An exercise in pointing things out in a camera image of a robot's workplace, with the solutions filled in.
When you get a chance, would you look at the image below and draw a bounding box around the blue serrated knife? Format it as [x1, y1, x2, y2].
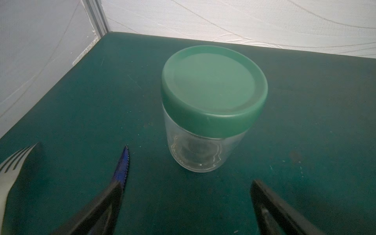
[112, 146, 130, 191]

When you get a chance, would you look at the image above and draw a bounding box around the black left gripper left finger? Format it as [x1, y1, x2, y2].
[51, 181, 123, 235]

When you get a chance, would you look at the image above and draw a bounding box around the silver metal fork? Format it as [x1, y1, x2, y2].
[0, 144, 37, 228]

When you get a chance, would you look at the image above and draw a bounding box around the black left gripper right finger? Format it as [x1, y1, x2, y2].
[250, 180, 324, 235]

